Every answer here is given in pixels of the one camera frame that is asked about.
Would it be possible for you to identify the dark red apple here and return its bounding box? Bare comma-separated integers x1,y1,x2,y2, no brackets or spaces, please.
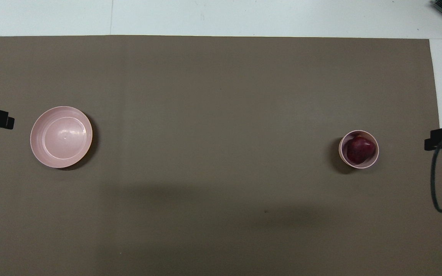
346,135,377,165

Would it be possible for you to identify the brown table mat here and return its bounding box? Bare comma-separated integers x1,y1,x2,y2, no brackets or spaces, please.
0,35,442,276

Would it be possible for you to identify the pink plate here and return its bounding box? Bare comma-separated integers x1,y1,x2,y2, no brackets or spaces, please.
30,106,93,169

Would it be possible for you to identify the pink bowl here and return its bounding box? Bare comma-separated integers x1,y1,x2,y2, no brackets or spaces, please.
339,130,379,169

